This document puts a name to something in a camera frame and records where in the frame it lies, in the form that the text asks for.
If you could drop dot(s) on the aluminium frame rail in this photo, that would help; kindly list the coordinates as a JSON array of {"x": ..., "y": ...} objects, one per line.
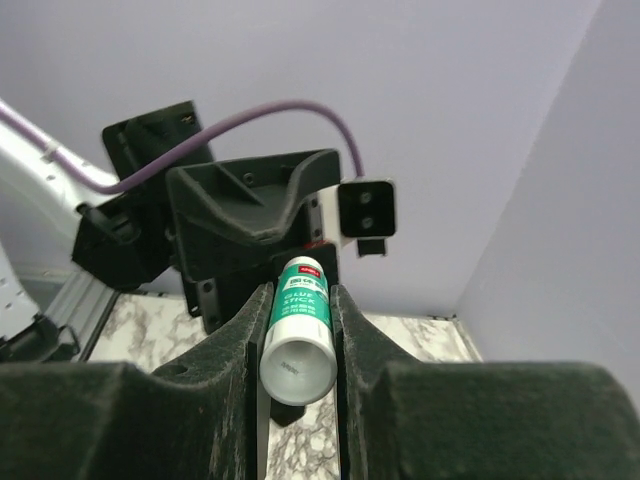
[{"x": 80, "y": 311}]

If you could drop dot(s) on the small green white tube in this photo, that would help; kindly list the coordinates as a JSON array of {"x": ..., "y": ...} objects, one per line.
[{"x": 298, "y": 364}]

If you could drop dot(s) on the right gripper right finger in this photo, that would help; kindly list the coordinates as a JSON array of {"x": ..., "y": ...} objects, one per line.
[{"x": 401, "y": 418}]

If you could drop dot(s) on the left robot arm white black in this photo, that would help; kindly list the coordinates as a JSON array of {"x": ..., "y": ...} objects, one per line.
[{"x": 123, "y": 232}]

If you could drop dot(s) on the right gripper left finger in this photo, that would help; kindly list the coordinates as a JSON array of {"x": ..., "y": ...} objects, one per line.
[{"x": 202, "y": 415}]

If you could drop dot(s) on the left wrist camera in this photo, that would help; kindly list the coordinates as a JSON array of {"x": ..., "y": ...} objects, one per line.
[{"x": 359, "y": 211}]

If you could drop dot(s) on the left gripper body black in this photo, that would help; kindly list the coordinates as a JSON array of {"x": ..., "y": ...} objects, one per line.
[{"x": 219, "y": 276}]

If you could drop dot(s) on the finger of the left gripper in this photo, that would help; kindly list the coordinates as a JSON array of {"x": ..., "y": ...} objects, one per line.
[
  {"x": 284, "y": 415},
  {"x": 247, "y": 201}
]

